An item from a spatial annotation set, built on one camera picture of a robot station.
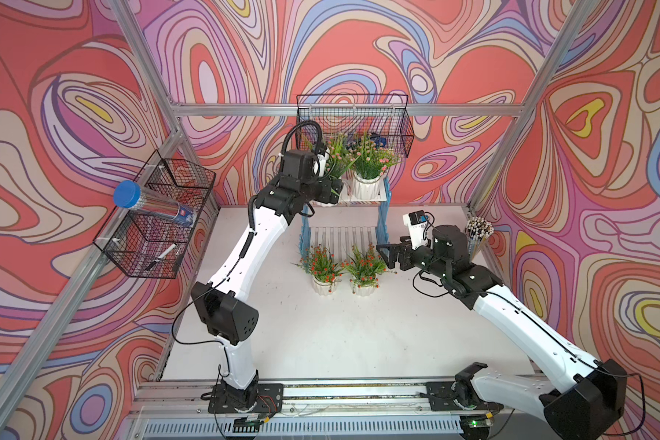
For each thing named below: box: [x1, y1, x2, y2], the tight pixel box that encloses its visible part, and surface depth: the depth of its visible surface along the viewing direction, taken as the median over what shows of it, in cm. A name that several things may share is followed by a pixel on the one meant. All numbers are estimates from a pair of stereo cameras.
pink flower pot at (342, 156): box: [325, 132, 362, 182], surface depth 70 cm
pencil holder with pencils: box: [464, 216, 495, 264], surface depth 92 cm
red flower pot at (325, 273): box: [289, 243, 346, 297], surface depth 88 cm
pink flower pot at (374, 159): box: [346, 132, 403, 201], surface depth 78 cm
